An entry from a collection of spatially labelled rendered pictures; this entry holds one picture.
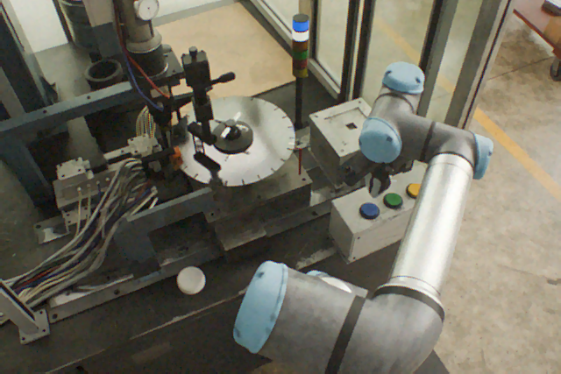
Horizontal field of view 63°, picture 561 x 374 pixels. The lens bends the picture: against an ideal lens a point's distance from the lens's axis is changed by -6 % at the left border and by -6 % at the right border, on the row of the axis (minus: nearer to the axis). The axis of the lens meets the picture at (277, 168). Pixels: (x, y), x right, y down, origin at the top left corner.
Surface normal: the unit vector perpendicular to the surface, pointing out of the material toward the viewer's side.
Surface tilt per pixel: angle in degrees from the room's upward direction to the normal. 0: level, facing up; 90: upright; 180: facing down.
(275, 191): 0
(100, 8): 90
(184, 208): 90
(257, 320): 41
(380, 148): 90
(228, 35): 0
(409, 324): 16
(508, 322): 0
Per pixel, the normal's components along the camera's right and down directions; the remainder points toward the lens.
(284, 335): -0.29, -0.03
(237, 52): -0.02, -0.65
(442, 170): -0.38, -0.74
